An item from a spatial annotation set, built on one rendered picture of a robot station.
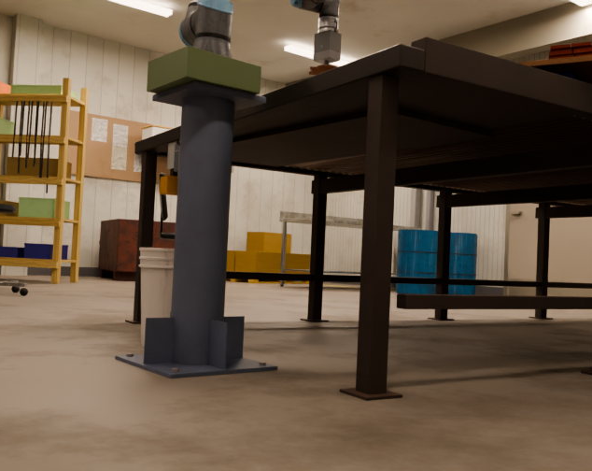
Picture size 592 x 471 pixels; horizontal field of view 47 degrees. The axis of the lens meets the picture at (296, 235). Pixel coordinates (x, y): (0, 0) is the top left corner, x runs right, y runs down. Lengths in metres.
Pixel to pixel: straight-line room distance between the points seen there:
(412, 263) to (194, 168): 6.07
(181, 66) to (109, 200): 7.31
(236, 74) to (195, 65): 0.14
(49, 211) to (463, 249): 4.70
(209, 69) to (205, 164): 0.29
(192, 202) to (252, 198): 8.33
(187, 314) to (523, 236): 6.75
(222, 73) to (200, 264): 0.59
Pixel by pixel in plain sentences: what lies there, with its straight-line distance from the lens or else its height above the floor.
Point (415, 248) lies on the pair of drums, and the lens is 8.04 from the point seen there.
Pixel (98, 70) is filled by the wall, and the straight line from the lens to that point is 9.52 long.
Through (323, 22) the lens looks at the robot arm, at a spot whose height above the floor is 1.24.
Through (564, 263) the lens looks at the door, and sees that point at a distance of 8.26.
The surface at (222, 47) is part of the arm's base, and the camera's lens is 2.25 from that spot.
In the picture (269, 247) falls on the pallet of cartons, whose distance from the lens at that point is 9.84.
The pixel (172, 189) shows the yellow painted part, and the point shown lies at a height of 0.64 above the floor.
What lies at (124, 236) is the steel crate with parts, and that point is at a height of 0.52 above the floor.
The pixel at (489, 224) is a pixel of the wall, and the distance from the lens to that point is 8.90.
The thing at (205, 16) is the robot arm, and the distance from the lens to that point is 2.29.
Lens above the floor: 0.35
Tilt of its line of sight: 2 degrees up
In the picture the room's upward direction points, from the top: 3 degrees clockwise
